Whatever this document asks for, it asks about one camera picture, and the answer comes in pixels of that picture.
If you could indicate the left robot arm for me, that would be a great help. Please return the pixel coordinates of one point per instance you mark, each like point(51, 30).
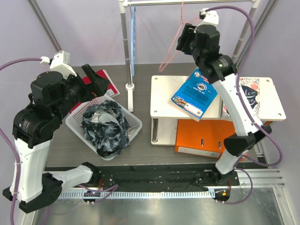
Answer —
point(53, 95)

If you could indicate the clothes rack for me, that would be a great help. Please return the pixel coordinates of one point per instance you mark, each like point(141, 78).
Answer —
point(239, 54)

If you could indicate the blue paperback book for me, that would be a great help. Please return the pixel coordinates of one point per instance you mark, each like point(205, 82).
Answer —
point(194, 96)

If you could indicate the pink wire hanger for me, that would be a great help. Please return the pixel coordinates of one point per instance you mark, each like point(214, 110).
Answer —
point(168, 58)

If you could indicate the red notebook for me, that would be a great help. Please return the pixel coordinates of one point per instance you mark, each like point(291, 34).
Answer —
point(112, 90)

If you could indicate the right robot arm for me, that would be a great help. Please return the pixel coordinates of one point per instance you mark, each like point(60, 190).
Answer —
point(202, 43)

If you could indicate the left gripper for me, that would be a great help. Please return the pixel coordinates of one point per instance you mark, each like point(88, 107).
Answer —
point(98, 86)

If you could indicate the white two-tier shelf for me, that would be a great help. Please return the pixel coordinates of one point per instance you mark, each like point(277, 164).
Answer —
point(165, 116)

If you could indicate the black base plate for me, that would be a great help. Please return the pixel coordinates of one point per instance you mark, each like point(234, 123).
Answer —
point(162, 178)

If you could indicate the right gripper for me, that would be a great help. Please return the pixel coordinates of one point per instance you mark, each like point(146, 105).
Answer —
point(188, 33)

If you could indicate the light blue hanger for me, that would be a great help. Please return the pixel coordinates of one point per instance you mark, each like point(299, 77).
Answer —
point(132, 39)

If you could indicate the white cable duct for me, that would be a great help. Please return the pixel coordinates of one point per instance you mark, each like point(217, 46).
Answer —
point(84, 194)

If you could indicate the floral Little Women book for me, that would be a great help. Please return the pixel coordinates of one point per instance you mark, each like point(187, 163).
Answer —
point(250, 96)

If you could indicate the dark floral shorts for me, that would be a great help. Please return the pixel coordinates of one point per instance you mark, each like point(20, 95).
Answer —
point(106, 127)

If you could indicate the orange binder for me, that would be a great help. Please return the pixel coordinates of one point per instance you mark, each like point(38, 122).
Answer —
point(211, 138)

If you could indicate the white plastic basket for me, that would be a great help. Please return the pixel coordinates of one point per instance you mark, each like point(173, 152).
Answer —
point(74, 121)

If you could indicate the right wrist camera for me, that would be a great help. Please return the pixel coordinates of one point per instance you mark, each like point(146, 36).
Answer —
point(208, 17)

